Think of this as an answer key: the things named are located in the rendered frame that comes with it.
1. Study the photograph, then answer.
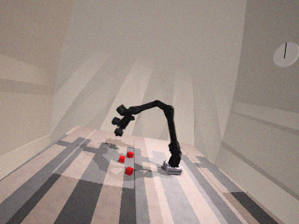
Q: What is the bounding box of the red cube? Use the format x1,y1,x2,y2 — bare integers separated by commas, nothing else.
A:
119,156,125,163
127,152,134,159
125,167,133,176

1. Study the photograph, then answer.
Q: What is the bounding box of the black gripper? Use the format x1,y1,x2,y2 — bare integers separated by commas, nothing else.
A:
114,119,128,137

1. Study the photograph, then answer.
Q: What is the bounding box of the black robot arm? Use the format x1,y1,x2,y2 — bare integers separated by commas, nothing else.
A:
111,100,182,168

